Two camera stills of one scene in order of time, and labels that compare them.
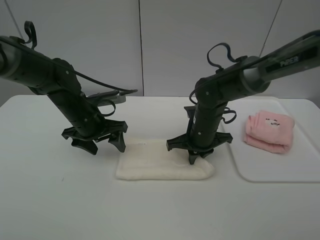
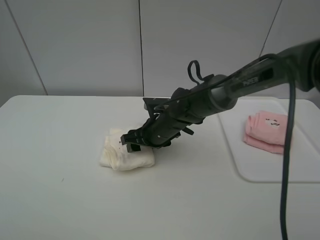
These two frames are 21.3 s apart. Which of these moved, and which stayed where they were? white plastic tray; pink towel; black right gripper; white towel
Moved: black right gripper; white towel
Stayed: pink towel; white plastic tray
